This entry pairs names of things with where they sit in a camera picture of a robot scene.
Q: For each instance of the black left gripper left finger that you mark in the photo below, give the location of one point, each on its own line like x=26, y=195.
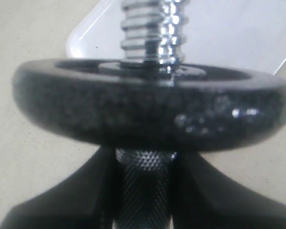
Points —
x=82, y=201

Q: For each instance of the chrome threaded dumbbell bar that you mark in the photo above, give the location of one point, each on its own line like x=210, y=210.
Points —
x=152, y=38

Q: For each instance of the far black weight plate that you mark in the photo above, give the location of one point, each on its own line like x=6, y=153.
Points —
x=185, y=108

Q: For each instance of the white rectangular tray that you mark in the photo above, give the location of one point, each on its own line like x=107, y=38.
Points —
x=248, y=34

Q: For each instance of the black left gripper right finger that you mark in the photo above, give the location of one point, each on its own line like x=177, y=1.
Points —
x=205, y=198

